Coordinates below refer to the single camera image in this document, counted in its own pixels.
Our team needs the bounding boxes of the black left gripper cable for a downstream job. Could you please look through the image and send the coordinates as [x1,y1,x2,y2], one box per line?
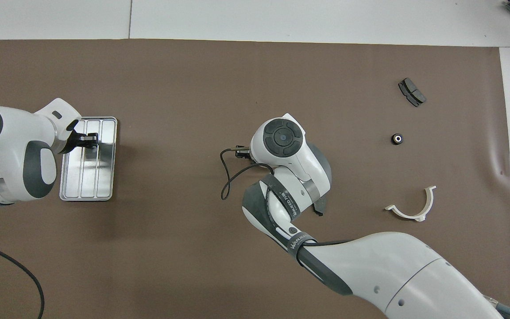
[0,241,45,319]

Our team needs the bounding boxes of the silver metal tray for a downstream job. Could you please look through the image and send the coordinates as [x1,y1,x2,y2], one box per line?
[59,117,118,202]

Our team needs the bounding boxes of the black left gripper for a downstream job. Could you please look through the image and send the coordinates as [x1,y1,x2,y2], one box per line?
[58,119,99,154]

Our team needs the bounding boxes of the brown table mat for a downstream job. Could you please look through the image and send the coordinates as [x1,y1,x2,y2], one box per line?
[0,39,510,319]

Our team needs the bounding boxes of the white curved plastic bracket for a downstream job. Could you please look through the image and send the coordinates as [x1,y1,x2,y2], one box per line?
[384,186,437,222]

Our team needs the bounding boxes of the short grey brake pad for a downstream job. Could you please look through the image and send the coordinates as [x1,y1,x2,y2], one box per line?
[398,78,427,108]

